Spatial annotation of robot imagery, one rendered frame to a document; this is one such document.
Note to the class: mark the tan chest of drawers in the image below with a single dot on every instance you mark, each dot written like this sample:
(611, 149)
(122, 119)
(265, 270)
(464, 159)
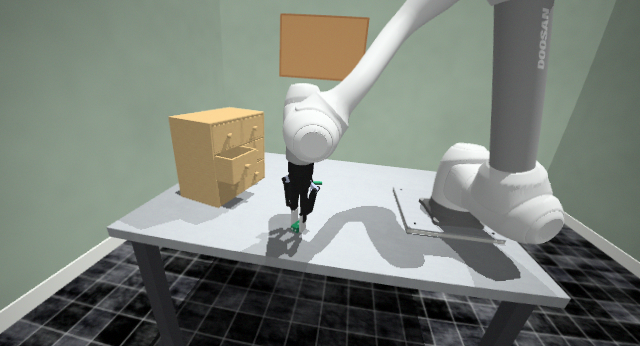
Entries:
(192, 142)

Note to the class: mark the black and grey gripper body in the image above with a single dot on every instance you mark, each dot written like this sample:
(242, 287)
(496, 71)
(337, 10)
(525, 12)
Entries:
(301, 173)

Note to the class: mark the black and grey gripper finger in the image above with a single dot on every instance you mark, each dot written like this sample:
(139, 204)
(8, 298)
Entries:
(306, 204)
(292, 195)

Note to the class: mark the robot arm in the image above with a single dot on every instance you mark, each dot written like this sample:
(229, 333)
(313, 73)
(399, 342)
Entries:
(511, 194)

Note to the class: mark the wooden drawer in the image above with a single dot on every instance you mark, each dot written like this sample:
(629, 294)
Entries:
(226, 191)
(250, 132)
(221, 137)
(257, 144)
(259, 174)
(233, 170)

